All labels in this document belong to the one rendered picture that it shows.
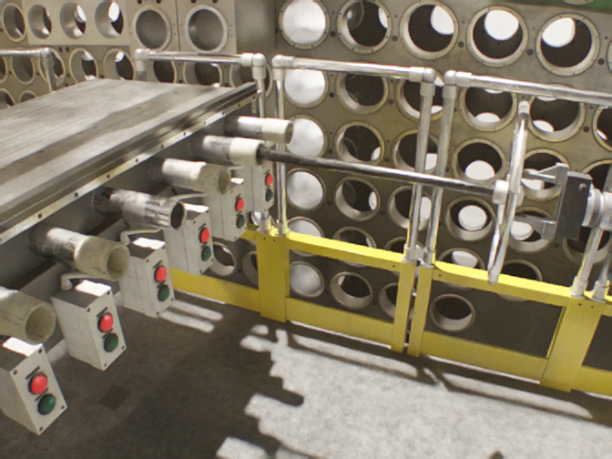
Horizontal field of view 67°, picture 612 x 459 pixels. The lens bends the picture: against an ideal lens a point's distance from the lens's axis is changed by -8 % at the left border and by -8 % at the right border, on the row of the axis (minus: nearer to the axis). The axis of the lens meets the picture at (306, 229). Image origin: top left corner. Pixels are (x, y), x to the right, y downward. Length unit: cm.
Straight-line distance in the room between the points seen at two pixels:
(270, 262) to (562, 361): 108
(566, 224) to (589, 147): 128
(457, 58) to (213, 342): 153
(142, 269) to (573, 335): 133
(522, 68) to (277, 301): 138
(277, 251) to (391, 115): 90
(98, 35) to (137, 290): 219
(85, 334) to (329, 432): 91
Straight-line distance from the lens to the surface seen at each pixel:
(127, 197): 100
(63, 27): 331
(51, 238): 92
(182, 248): 120
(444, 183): 109
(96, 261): 84
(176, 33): 231
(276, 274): 189
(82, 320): 95
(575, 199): 109
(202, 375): 183
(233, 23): 215
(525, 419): 180
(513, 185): 91
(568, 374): 189
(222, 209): 130
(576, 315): 174
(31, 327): 80
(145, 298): 109
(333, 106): 244
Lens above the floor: 129
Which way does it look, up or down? 29 degrees down
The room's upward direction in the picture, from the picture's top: straight up
